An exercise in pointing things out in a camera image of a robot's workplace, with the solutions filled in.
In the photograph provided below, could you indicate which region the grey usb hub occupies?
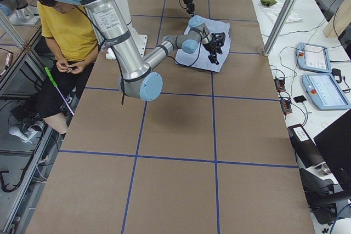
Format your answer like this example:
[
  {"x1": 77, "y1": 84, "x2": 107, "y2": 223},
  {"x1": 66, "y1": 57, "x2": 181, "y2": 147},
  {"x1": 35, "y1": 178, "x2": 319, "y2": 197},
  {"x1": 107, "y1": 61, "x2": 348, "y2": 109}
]
[
  {"x1": 279, "y1": 97, "x2": 292, "y2": 116},
  {"x1": 274, "y1": 78, "x2": 286, "y2": 92}
]

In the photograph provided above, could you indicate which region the person in yellow shirt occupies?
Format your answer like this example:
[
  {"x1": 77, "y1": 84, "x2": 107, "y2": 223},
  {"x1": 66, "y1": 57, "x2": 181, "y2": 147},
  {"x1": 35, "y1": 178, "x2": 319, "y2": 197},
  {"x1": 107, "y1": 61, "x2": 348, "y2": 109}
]
[{"x1": 30, "y1": 0, "x2": 99, "y2": 136}]

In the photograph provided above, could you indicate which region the folded green cloth pouch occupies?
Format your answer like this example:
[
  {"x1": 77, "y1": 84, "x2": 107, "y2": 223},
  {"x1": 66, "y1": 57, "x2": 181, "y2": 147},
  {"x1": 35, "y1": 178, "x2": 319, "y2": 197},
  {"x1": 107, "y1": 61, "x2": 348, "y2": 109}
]
[{"x1": 260, "y1": 0, "x2": 277, "y2": 7}]

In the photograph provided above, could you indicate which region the right grey USB hub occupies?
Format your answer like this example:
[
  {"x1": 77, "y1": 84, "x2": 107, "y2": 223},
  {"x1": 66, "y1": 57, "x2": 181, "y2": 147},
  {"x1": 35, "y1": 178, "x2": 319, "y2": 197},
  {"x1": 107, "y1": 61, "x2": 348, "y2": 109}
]
[{"x1": 279, "y1": 97, "x2": 292, "y2": 116}]

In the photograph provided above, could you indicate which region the light blue striped shirt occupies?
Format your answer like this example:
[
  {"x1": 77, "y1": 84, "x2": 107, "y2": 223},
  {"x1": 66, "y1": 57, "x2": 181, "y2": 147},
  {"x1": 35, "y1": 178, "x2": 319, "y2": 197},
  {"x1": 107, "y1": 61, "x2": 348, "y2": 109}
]
[{"x1": 175, "y1": 15, "x2": 231, "y2": 72}]

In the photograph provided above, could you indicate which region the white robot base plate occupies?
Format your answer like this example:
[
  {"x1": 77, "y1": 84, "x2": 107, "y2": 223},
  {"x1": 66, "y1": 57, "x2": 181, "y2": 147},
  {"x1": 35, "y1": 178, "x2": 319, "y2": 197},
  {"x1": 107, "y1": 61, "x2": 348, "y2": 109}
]
[{"x1": 105, "y1": 25, "x2": 148, "y2": 60}]

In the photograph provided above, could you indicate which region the black power adapter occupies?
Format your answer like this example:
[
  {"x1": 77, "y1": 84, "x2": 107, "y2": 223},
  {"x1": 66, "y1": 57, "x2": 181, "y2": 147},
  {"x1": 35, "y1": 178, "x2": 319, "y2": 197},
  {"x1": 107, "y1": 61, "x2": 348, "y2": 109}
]
[{"x1": 331, "y1": 68, "x2": 342, "y2": 83}]

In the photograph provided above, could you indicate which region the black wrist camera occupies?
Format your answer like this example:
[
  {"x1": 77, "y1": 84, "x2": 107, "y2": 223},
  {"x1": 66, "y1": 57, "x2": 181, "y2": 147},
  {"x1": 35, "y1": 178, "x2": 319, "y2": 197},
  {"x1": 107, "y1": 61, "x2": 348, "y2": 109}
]
[{"x1": 212, "y1": 32, "x2": 225, "y2": 47}]

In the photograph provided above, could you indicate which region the left grey USB hub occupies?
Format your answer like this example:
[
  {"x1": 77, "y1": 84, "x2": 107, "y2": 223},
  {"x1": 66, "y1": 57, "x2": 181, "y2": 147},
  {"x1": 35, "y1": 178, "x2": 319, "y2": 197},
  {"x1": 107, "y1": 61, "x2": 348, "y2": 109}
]
[{"x1": 274, "y1": 78, "x2": 286, "y2": 92}]

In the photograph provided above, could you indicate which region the black monitor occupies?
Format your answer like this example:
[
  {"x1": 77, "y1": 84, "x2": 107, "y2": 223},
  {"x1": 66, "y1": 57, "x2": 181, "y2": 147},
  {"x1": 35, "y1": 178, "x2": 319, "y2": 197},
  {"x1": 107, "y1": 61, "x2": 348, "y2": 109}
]
[{"x1": 314, "y1": 111, "x2": 350, "y2": 190}]

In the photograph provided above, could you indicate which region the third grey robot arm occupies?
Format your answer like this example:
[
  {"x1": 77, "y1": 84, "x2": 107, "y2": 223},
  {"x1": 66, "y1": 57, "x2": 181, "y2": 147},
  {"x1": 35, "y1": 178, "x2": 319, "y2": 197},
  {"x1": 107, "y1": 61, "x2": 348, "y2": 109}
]
[{"x1": 1, "y1": 0, "x2": 39, "y2": 26}]

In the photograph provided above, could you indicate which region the left blue teach pendant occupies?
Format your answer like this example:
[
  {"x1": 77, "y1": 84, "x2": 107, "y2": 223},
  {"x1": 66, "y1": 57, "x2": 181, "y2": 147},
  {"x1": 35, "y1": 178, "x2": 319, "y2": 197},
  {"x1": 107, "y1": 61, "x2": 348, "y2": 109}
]
[{"x1": 296, "y1": 42, "x2": 332, "y2": 73}]

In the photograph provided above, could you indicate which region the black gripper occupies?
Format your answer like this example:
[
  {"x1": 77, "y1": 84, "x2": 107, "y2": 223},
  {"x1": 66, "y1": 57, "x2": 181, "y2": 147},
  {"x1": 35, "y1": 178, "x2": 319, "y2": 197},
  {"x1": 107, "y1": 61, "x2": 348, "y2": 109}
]
[
  {"x1": 202, "y1": 33, "x2": 223, "y2": 65},
  {"x1": 183, "y1": 0, "x2": 195, "y2": 16}
]

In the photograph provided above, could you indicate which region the blue teach pendant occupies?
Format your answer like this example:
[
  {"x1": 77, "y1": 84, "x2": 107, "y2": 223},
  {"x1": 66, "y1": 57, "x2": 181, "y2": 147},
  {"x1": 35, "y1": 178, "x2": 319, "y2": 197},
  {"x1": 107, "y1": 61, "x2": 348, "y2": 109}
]
[
  {"x1": 296, "y1": 42, "x2": 332, "y2": 73},
  {"x1": 302, "y1": 73, "x2": 350, "y2": 110}
]

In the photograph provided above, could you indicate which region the aluminium frame post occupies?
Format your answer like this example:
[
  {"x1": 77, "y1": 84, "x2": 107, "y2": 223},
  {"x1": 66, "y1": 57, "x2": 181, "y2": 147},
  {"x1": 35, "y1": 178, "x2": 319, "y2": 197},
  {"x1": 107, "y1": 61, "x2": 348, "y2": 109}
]
[{"x1": 262, "y1": 0, "x2": 296, "y2": 56}]

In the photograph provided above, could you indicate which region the right blue teach pendant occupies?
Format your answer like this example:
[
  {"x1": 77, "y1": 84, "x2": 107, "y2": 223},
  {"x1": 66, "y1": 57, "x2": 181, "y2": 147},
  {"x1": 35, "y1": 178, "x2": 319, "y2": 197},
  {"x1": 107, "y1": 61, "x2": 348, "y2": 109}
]
[{"x1": 302, "y1": 73, "x2": 350, "y2": 110}]

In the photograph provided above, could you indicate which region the clear MINI plastic bag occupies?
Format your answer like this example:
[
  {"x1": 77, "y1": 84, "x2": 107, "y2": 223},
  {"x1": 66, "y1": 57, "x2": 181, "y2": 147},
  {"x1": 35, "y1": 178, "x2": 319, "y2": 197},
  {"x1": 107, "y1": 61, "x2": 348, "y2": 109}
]
[{"x1": 260, "y1": 1, "x2": 303, "y2": 24}]

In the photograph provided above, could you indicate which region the black label printer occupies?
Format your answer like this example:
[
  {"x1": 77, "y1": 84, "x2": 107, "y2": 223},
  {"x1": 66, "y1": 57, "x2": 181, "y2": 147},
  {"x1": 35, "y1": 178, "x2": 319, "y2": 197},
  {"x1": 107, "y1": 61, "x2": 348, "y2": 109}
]
[{"x1": 287, "y1": 124, "x2": 325, "y2": 168}]

